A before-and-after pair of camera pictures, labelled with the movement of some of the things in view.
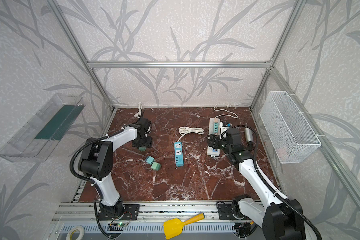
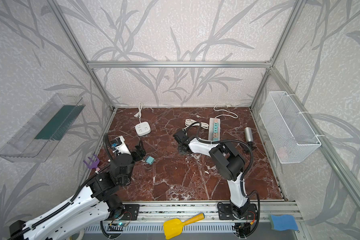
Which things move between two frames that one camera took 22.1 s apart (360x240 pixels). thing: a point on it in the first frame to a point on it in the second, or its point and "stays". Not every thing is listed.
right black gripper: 212,141 to 181,142
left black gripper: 143,141 to 137,151
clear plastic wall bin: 37,136 stays
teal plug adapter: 149,159 stays
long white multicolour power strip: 214,128 stays
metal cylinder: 249,135 stays
